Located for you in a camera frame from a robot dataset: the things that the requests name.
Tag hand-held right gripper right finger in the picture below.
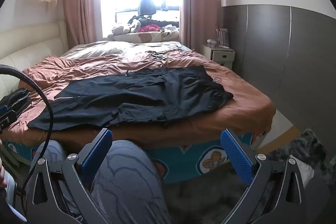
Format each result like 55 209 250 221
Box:
221 129 311 224

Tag black bag on bed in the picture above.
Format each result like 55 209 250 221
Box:
5 88 30 112

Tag black pants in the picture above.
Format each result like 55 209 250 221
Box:
28 65 235 130

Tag white nightstand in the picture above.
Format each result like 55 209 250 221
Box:
202 44 235 69

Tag pink curtain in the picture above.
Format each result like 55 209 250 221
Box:
62 0 105 52
178 0 226 52

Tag white stand with red stripes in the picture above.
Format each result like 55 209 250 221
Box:
215 28 229 47

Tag black office chair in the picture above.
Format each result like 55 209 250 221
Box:
136 0 157 18

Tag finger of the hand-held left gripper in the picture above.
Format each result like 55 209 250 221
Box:
0 105 17 134

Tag person's right leg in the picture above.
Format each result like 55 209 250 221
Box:
91 139 172 224

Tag dark shaggy rug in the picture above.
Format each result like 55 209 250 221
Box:
163 130 336 224

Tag person's left hand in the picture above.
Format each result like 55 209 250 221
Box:
0 158 8 189

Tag cream padded headboard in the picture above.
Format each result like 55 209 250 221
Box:
0 20 69 101

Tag thick black cable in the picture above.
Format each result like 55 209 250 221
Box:
0 64 54 214

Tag grey wardrobe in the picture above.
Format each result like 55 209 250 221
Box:
222 4 336 140

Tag pile of clothes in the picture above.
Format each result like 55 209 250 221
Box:
109 15 180 43

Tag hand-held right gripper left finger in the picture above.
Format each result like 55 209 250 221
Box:
25 128 113 224

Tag beige quilt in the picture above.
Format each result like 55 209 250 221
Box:
59 41 184 60

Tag bed with brown duvet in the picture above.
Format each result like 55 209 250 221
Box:
0 40 275 184

